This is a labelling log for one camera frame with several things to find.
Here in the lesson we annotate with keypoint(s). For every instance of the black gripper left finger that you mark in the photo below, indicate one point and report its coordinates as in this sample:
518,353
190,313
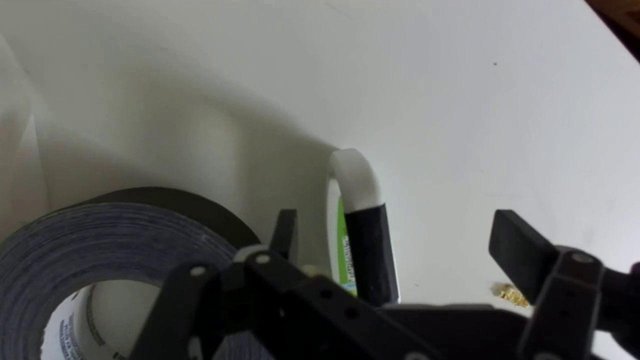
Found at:
267,313

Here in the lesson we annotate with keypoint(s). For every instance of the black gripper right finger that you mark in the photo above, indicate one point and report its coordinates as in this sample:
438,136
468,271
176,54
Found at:
567,300

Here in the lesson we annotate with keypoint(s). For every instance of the white green marker pen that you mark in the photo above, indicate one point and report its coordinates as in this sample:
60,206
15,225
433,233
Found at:
361,180

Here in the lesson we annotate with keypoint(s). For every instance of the black tape roll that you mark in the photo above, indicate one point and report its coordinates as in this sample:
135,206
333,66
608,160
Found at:
100,246

